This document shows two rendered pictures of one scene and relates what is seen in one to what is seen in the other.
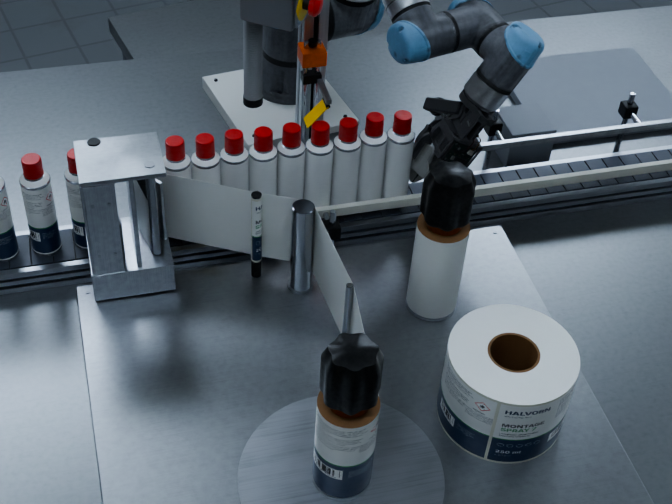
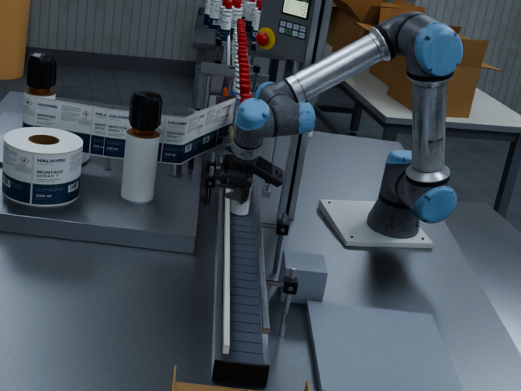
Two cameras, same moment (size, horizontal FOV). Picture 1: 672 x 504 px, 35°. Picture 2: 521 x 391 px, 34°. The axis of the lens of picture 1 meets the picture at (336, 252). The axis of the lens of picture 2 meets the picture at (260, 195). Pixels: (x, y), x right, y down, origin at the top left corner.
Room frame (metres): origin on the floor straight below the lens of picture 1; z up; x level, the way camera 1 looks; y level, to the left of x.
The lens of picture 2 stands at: (2.09, -2.21, 1.80)
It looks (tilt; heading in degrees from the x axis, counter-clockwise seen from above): 22 degrees down; 103
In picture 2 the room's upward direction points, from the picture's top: 9 degrees clockwise
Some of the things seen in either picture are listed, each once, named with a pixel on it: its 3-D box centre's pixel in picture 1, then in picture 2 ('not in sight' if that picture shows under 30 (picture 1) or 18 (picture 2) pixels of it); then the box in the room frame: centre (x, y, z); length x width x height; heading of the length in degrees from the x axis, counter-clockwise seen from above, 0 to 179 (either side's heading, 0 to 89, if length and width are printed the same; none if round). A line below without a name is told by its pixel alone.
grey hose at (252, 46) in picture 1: (252, 53); (286, 87); (1.59, 0.17, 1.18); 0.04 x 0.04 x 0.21
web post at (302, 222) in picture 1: (301, 247); (177, 144); (1.32, 0.06, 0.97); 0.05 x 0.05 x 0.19
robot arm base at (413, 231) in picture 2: (287, 66); (395, 211); (1.97, 0.14, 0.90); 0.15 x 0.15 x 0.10
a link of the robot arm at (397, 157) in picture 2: (293, 19); (405, 174); (1.97, 0.13, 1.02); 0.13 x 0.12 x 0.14; 124
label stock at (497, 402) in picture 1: (506, 382); (42, 165); (1.07, -0.28, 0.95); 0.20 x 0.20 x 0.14
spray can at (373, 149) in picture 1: (371, 160); not in sight; (1.56, -0.05, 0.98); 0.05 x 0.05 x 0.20
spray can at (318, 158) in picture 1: (318, 169); not in sight; (1.52, 0.04, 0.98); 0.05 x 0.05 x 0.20
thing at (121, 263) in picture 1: (125, 215); (214, 108); (1.32, 0.36, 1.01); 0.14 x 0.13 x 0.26; 108
